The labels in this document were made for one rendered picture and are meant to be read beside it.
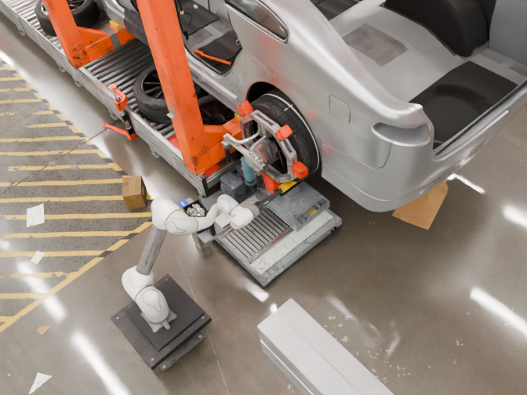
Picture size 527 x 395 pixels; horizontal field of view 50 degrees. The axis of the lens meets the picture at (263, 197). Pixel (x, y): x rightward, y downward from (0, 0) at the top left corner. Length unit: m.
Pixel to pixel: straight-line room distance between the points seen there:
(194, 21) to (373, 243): 2.59
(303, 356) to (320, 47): 2.57
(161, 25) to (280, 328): 2.78
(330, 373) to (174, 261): 3.70
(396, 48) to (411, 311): 1.95
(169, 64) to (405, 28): 1.96
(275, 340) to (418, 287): 3.41
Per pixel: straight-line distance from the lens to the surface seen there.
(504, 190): 5.04
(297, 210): 4.44
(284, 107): 3.84
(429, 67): 4.56
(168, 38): 3.63
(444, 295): 4.36
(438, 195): 4.88
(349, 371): 0.96
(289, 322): 1.00
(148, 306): 3.75
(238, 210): 3.89
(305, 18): 3.47
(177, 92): 3.85
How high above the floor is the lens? 3.71
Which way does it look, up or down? 50 degrees down
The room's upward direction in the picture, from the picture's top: 9 degrees counter-clockwise
